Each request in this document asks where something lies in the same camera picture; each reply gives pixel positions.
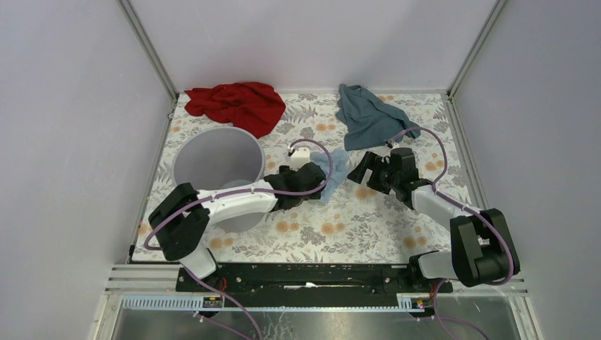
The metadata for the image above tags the aluminium frame post left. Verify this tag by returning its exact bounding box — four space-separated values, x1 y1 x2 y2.
116 0 179 101

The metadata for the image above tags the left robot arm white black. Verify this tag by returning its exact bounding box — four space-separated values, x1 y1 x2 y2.
144 162 331 291

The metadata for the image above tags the red crumpled cloth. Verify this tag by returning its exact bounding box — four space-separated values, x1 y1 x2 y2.
185 82 286 139

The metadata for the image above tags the aluminium frame post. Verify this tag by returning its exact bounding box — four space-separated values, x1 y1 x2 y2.
116 0 179 101
447 0 510 98

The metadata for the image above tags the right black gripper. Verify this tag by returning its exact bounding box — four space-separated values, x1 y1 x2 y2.
347 151 400 195

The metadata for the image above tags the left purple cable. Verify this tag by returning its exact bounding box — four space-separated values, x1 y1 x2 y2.
142 138 335 252

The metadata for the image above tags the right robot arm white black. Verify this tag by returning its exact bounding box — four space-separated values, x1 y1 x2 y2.
347 147 520 292

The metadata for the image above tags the blue-grey crumpled cloth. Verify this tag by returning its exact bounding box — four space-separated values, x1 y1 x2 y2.
335 84 421 151

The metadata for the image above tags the light blue plastic trash bag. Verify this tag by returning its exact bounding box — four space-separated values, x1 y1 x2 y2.
310 148 349 205

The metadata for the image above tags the grey plastic trash bin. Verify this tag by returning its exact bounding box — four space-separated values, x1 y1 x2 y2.
172 126 267 234

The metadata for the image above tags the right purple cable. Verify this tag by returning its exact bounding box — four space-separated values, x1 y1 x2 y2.
383 126 517 286

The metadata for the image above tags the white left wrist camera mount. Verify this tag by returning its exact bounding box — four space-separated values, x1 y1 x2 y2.
288 147 310 171

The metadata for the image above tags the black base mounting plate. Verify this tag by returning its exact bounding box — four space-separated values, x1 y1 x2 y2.
176 262 440 309

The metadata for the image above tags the white slotted cable duct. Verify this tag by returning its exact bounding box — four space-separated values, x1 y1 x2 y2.
122 295 426 314

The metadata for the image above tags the floral patterned table mat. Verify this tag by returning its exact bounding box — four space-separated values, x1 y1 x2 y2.
131 91 481 265

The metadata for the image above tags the purple cable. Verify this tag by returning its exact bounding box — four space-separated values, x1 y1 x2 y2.
383 126 517 286
142 138 335 252

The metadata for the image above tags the aluminium frame post right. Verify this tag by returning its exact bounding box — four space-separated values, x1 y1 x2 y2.
447 0 510 98

